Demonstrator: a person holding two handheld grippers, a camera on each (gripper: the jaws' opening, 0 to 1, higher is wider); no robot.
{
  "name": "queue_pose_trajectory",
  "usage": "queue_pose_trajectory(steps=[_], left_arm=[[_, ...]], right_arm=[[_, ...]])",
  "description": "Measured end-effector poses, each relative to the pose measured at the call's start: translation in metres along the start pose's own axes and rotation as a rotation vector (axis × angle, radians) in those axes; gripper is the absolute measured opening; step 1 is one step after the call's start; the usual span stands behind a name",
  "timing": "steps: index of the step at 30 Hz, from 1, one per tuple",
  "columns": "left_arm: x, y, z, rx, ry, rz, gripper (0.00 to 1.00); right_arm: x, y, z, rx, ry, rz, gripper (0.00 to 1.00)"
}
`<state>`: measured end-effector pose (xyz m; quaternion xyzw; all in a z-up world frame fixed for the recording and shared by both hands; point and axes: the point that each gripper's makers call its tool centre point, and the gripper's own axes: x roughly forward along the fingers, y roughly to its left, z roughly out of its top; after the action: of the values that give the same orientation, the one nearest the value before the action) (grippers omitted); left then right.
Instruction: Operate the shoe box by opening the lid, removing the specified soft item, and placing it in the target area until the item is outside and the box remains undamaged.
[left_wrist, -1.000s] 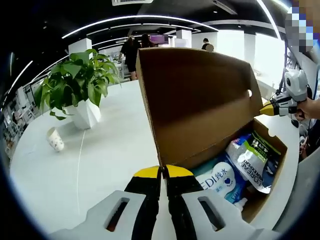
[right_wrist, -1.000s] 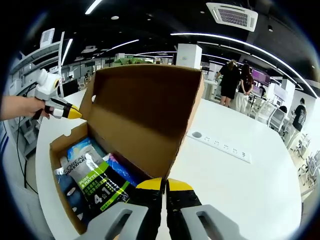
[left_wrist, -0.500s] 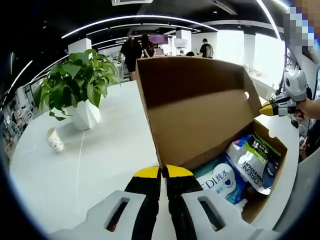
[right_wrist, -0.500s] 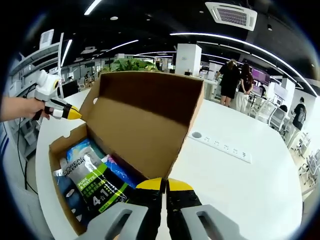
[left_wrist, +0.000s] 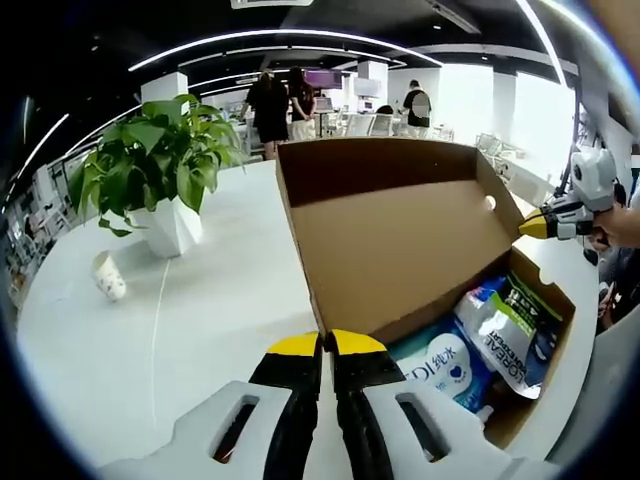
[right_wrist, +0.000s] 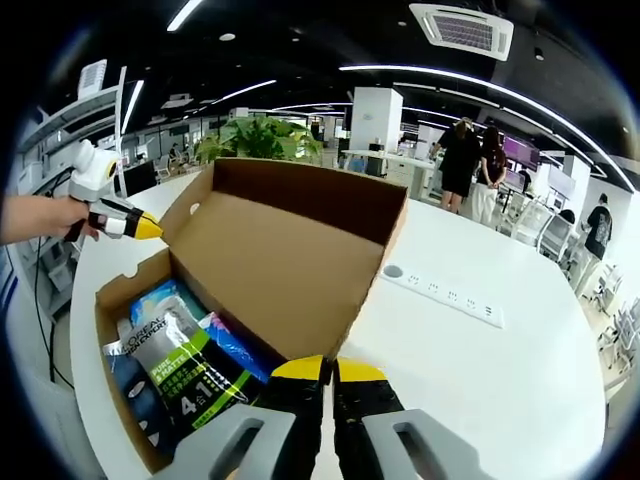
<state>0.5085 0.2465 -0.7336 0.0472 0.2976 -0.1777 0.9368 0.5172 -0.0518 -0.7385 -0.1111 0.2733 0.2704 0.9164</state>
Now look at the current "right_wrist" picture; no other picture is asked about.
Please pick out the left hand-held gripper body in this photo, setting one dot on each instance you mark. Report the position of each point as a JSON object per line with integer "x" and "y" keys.
{"x": 92, "y": 167}

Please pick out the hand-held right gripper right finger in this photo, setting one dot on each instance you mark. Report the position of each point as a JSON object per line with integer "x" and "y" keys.
{"x": 360, "y": 400}

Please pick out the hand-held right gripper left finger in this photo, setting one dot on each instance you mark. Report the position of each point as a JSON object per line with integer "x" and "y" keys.
{"x": 295, "y": 400}

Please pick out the dark blue soft plastic pack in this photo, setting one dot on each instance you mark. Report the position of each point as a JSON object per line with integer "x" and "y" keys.
{"x": 240, "y": 350}

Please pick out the grey green skincare pouch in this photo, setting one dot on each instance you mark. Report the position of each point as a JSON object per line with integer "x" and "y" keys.
{"x": 165, "y": 350}

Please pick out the brown cardboard shoe box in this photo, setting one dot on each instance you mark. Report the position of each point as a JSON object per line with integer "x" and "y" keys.
{"x": 280, "y": 260}

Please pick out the white ribbed box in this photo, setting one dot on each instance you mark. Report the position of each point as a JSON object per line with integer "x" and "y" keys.
{"x": 92, "y": 77}

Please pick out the person's left hand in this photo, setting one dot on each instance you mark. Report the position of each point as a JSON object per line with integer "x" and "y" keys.
{"x": 67, "y": 217}

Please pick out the black desk monitor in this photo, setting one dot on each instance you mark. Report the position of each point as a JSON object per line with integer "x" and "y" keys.
{"x": 140, "y": 177}

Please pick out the grey metal storage shelf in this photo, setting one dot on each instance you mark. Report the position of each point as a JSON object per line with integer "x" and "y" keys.
{"x": 70, "y": 112}

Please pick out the white table socket strip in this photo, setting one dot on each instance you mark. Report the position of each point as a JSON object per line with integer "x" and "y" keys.
{"x": 450, "y": 295}

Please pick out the green plant in white pot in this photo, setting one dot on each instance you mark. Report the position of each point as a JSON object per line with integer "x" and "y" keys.
{"x": 260, "y": 137}

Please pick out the white standing desk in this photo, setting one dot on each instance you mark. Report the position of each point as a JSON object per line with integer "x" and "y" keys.
{"x": 400, "y": 167}

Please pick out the group of white office chairs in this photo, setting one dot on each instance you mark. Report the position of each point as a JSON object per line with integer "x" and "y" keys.
{"x": 555, "y": 235}

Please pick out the purple lit screen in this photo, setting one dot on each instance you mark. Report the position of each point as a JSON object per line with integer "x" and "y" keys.
{"x": 522, "y": 152}

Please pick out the ceiling light strips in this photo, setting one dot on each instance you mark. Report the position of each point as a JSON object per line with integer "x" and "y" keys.
{"x": 450, "y": 74}

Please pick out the white ceiling air conditioner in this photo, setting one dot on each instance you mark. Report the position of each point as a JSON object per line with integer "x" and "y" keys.
{"x": 462, "y": 31}

